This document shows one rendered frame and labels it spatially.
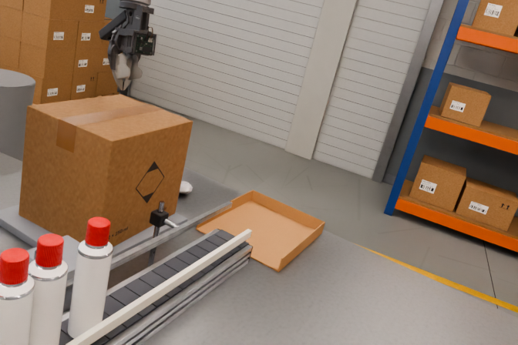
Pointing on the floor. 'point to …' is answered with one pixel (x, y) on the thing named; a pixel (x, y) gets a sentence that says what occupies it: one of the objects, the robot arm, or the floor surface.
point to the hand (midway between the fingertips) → (120, 85)
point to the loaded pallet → (55, 37)
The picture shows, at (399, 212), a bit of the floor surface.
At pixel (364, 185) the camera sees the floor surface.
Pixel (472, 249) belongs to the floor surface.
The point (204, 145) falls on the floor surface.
